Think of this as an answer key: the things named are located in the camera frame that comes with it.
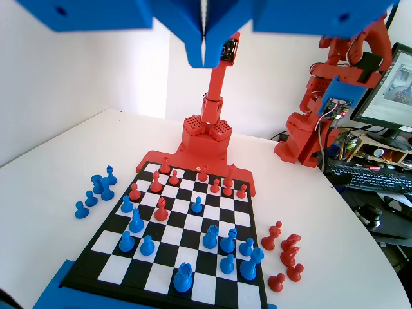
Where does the red chess king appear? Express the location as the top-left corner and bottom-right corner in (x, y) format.
(223, 163), (237, 188)

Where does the blue chess bishop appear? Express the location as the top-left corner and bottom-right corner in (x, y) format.
(220, 227), (238, 254)

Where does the red chess queen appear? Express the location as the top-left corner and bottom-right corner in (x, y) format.
(261, 220), (283, 252)

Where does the red chess knight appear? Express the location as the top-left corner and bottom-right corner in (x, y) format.
(281, 234), (303, 254)
(279, 249), (300, 268)

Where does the blue controller board cover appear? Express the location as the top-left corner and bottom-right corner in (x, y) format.
(317, 75), (364, 118)

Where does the black computer monitor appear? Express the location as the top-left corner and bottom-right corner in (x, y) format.
(349, 42), (412, 145)

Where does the wooden desk organiser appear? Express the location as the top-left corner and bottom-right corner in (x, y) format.
(345, 133), (412, 169)

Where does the black and white chessboard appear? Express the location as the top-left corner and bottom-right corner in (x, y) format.
(59, 160), (270, 309)

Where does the black computer keyboard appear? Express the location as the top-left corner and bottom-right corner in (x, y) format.
(324, 162), (412, 196)

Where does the black computer mouse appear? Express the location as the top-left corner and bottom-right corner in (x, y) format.
(353, 204), (384, 232)

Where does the blue board mount plate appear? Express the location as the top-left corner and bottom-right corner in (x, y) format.
(32, 259), (278, 309)

